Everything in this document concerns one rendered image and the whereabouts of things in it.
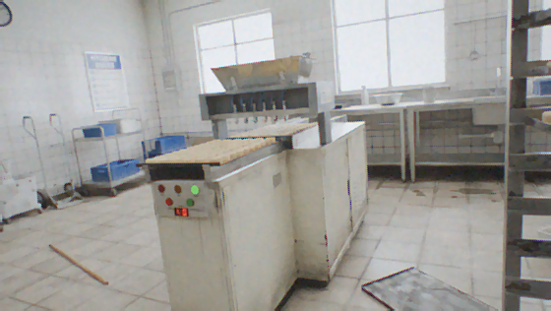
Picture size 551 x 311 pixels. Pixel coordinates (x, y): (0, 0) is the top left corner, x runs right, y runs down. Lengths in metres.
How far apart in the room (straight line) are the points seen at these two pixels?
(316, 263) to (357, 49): 3.65
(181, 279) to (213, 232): 0.30
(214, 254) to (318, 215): 0.73
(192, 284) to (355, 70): 4.15
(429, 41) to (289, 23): 1.88
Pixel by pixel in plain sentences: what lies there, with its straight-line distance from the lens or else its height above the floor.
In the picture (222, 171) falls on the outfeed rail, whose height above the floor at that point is 0.86.
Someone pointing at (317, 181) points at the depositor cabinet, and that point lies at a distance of 1.98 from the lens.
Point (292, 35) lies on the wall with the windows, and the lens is 5.51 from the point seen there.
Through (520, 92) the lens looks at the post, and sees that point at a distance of 0.88.
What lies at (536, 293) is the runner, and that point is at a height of 0.68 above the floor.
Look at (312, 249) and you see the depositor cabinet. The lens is 2.12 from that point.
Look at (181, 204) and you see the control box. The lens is 1.49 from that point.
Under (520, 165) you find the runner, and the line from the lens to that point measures 0.89.
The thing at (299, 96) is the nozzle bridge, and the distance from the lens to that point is 2.03.
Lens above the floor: 1.14
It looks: 10 degrees down
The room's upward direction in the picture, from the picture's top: 5 degrees counter-clockwise
